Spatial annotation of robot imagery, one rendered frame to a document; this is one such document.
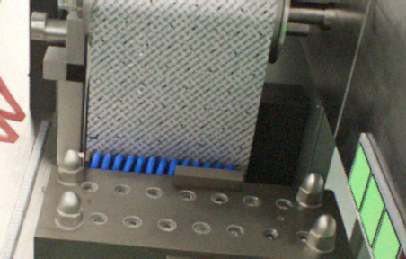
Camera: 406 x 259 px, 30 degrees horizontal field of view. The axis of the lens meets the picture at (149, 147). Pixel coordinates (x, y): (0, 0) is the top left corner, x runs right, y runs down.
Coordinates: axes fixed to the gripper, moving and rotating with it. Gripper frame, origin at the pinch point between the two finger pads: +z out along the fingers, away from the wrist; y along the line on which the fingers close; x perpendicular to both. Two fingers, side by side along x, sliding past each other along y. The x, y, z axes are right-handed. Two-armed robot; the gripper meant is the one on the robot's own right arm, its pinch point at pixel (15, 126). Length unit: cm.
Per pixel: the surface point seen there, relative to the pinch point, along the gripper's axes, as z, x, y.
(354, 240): 64, 6, -16
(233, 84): 20.7, 23.5, 0.3
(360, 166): 29.2, 32.4, 23.6
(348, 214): 138, -42, -133
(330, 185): 135, -44, -151
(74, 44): 1.0, 12.5, -7.0
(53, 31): -2.4, 12.1, -7.9
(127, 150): 15.0, 6.2, 0.3
